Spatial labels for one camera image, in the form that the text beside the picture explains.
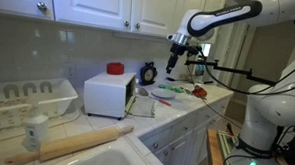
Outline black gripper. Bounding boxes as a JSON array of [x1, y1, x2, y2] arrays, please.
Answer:
[[166, 44, 186, 73]]

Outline wall power outlet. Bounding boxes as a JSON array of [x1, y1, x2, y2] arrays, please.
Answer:
[[67, 63, 76, 79]]

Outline white kitchen sink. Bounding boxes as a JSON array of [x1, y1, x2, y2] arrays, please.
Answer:
[[52, 138, 161, 165]]

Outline red round container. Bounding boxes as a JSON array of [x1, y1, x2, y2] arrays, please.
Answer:
[[106, 62, 124, 75]]

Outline red tool on counter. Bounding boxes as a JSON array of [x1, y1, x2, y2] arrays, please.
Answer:
[[192, 85, 207, 99]]

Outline white toaster oven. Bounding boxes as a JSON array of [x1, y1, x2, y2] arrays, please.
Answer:
[[84, 73, 137, 118]]

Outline green cloth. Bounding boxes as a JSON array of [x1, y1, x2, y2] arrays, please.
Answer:
[[158, 84, 184, 93]]

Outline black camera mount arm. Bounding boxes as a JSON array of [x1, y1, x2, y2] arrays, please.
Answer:
[[185, 60, 277, 86]]

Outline white dish rack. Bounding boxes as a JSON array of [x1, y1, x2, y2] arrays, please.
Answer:
[[0, 78, 78, 129]]

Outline white lower cabinets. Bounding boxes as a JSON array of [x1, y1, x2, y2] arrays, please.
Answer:
[[140, 98, 229, 165]]

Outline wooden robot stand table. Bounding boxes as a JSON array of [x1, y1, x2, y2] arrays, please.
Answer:
[[206, 129, 288, 165]]

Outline white upper cabinets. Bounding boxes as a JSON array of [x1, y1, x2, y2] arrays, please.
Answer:
[[0, 0, 226, 37]]

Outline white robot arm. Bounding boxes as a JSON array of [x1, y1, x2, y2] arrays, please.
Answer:
[[166, 0, 295, 165]]

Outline white soap bottle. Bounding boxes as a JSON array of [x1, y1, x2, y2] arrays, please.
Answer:
[[23, 95, 49, 152]]

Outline white plate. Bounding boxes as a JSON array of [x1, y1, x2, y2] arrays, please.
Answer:
[[152, 88, 176, 99]]

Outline black analog clock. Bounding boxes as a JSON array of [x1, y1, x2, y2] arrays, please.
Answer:
[[140, 62, 158, 85]]

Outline orange handled fish slice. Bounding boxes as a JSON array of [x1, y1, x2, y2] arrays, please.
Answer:
[[138, 88, 171, 106]]

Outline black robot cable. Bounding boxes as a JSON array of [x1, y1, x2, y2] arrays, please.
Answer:
[[185, 43, 295, 133]]

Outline white cabinets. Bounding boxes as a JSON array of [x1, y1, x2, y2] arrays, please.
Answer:
[[0, 0, 226, 37], [140, 98, 229, 165]]

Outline wooden rolling pin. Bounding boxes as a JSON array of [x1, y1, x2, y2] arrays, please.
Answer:
[[5, 126, 134, 165]]

